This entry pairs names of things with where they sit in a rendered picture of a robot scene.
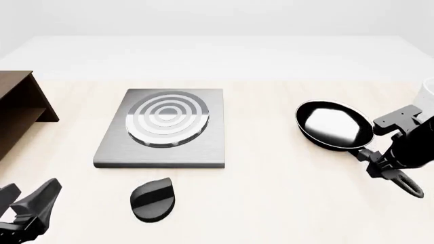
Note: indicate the grey flat stove plate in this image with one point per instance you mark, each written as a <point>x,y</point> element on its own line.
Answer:
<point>112,152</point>

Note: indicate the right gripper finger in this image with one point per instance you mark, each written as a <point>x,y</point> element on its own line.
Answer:
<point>381,173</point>
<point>370,155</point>

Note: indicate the white mug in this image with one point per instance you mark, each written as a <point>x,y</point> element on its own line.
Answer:
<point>426,96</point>

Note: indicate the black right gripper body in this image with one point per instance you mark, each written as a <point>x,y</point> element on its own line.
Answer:
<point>386,158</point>

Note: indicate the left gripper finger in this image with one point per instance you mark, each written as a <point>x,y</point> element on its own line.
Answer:
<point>8,194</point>
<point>40,200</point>

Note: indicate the black frying pan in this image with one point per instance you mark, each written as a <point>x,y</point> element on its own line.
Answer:
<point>332,127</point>

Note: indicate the round black stove knob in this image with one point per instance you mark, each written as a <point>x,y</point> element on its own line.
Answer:
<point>152,203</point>

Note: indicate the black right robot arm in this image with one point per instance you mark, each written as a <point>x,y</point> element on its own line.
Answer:
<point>415,147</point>

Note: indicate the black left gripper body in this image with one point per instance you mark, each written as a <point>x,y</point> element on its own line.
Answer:
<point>15,231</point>

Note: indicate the dark brown wooden cabinet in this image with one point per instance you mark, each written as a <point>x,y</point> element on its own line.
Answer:
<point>20,119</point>

